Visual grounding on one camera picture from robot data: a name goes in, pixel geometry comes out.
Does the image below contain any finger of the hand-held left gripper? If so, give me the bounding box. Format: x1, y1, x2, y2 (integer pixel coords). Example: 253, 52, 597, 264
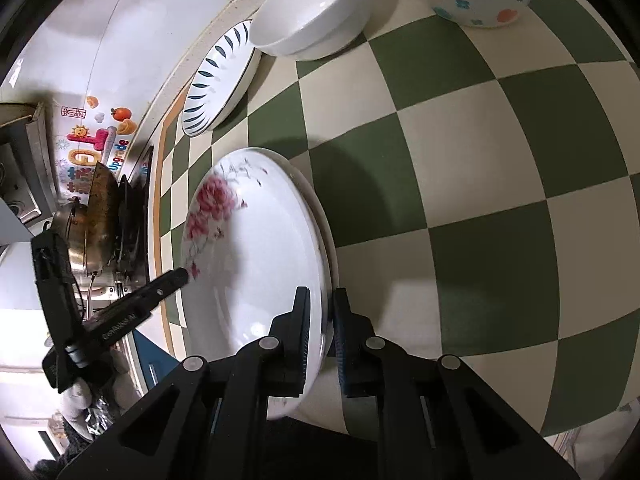
127, 267, 191, 311

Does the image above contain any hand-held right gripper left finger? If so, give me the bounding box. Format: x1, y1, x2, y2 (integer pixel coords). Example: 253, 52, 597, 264
55, 286, 313, 480

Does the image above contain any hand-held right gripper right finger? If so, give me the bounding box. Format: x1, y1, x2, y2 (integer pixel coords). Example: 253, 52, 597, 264
332, 287, 581, 480

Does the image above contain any pink floral white plate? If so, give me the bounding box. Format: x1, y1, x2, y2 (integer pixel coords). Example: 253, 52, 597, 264
181, 149, 331, 421

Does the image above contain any leaf pattern white plate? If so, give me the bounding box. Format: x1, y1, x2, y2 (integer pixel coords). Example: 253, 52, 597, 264
181, 19, 263, 138

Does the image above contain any plain white bowl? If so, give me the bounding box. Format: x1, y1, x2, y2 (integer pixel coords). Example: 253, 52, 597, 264
249, 0, 371, 61

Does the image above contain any black stove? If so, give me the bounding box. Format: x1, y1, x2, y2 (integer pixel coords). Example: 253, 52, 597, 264
115, 145, 156, 286

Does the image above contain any blue cabinet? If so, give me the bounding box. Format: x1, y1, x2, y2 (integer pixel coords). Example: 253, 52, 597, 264
132, 327, 178, 403

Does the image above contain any stainless steel pot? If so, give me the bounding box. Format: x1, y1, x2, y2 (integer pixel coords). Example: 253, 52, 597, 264
50, 197, 91, 273

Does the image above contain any dark wok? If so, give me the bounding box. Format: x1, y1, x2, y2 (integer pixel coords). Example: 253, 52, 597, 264
82, 160, 121, 276

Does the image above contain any black range hood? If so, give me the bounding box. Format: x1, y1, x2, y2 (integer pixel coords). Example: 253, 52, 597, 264
0, 102, 56, 226

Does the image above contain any green white checkered tablecloth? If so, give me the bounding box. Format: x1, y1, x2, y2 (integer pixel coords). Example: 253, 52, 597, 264
152, 0, 640, 438

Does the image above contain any colourful wall sticker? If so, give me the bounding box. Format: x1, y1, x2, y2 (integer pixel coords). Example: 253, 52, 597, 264
57, 95, 138, 196

